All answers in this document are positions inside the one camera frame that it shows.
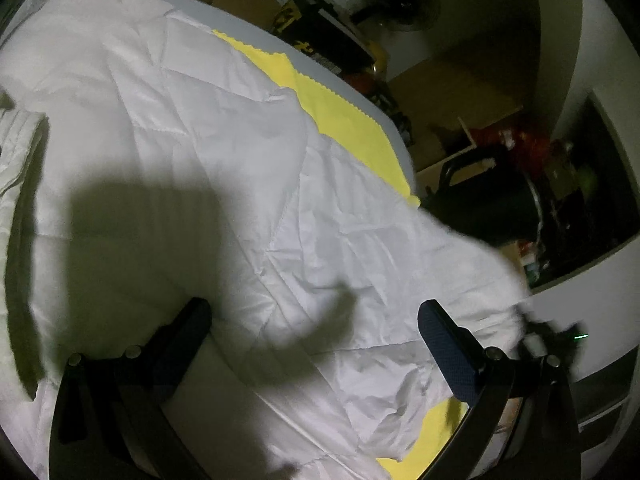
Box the black electric fan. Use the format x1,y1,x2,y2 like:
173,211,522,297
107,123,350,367
350,0,442,33

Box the grey-white mattress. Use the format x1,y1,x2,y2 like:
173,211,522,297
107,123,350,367
150,0,417,186

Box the white padded jacket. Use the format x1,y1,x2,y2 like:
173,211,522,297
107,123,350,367
0,0,535,480

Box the yellow cloth sheet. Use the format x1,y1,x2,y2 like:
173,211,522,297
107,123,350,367
212,28,472,480

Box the red packages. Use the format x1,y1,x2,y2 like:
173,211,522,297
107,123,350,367
470,124,553,163

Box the white shelf unit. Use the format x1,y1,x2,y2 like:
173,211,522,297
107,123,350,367
527,0,640,456

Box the black and yellow box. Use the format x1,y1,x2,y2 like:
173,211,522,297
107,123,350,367
272,0,390,78

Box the wooden cabinet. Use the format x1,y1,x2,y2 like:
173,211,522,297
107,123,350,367
389,57,527,186

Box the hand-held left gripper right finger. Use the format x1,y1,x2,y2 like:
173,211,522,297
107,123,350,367
417,300,583,480

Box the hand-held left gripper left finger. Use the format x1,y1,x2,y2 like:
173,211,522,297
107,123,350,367
48,297,213,480

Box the black bag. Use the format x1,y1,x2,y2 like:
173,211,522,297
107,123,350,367
424,146,553,248

